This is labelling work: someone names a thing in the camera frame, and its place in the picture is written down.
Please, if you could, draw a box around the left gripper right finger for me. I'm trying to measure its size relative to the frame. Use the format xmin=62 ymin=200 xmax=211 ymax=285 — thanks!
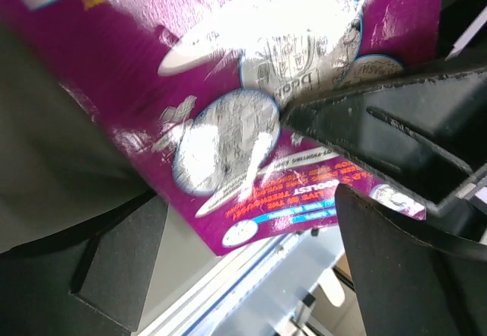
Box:
xmin=335 ymin=184 xmax=486 ymax=335

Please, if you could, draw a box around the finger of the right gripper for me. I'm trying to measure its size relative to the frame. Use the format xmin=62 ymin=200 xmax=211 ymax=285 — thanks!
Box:
xmin=282 ymin=56 xmax=486 ymax=215

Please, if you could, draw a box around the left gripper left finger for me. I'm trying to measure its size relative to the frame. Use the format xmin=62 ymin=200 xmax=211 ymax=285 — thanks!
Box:
xmin=1 ymin=192 xmax=167 ymax=335

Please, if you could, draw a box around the purple cartoon cover book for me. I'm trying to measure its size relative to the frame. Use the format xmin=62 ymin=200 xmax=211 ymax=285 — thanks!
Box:
xmin=1 ymin=0 xmax=441 ymax=255

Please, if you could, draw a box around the aluminium mounting rail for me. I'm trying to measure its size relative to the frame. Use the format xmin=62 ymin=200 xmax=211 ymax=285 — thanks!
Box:
xmin=136 ymin=222 xmax=344 ymax=335

